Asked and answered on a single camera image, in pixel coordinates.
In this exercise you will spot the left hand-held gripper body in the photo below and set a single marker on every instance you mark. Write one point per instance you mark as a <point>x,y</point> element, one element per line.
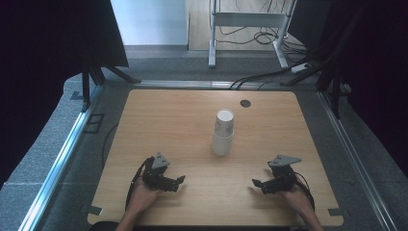
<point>155,178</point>

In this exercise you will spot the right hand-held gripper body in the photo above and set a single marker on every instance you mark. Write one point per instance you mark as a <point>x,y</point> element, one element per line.
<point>284,179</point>

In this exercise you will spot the stack of white paper cups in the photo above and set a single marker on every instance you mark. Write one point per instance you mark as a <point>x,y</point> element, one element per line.
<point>222,146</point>

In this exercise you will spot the flower print paper cup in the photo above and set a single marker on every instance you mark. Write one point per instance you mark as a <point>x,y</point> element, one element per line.
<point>224,123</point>

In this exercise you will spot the person's left hand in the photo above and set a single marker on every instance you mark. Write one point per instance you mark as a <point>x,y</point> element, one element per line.
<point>141,197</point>

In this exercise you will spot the person's right hand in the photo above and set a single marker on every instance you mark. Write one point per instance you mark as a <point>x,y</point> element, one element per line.
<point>298,200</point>

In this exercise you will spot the grey tape piece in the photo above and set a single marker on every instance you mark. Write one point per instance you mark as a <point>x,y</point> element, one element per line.
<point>338,212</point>
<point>95,210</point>

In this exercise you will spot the person's dark clothing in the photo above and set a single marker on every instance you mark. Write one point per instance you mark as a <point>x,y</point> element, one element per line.
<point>104,226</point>

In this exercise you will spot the round black table grommet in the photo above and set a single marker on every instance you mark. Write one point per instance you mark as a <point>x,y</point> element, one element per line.
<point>245,103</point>

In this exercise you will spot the black stand legs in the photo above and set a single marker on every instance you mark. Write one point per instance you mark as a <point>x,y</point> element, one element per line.
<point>335,86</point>
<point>86,86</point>

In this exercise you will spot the white power strip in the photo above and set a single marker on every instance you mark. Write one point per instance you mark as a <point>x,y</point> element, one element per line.
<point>300,67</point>

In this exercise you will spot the aluminium floor rail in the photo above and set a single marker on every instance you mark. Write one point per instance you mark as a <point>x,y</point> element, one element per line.
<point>356,160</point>
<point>61,163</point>

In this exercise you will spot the white metal desk frame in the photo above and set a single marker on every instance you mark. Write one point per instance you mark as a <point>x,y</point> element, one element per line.
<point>247,19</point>

